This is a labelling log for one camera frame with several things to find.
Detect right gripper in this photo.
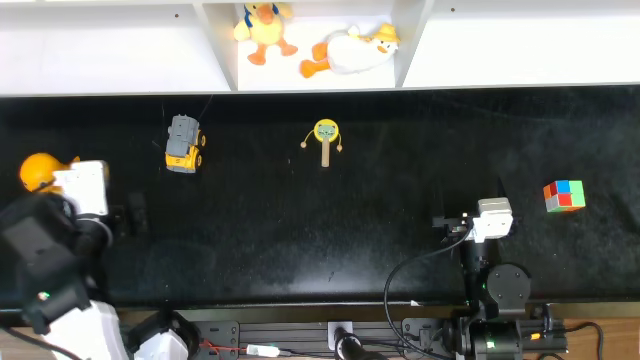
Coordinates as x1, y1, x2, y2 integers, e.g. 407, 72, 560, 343
432, 213, 474, 238

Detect yellow rattle drum toy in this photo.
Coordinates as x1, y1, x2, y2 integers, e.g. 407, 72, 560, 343
299, 118, 344, 169

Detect many-coloured puzzle cube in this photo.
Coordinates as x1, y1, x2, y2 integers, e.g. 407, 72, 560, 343
542, 179, 587, 214

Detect white plush duck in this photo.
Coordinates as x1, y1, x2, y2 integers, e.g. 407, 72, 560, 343
299, 22, 401, 79

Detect yellow plush duck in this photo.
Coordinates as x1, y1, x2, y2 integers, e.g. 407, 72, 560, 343
233, 2, 300, 67

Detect grey and yellow toy truck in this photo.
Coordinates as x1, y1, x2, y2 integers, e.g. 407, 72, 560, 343
164, 114, 207, 175

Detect white shelf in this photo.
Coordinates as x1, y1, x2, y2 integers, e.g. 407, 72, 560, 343
0, 0, 640, 98

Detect yellow rubber duck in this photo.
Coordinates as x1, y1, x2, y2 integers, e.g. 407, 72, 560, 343
18, 152, 81, 195

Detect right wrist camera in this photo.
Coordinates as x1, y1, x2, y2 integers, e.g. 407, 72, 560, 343
471, 197, 515, 244

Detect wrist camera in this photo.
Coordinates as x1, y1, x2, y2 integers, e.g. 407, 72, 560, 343
471, 197, 515, 244
52, 159, 111, 217

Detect black cable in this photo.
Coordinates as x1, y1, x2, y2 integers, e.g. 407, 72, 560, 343
382, 227, 474, 360
0, 325, 84, 360

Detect mounting rail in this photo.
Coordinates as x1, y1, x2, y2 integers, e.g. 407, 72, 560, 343
192, 303, 606, 360

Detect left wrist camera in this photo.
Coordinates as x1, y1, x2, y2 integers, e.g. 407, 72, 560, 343
52, 159, 111, 217

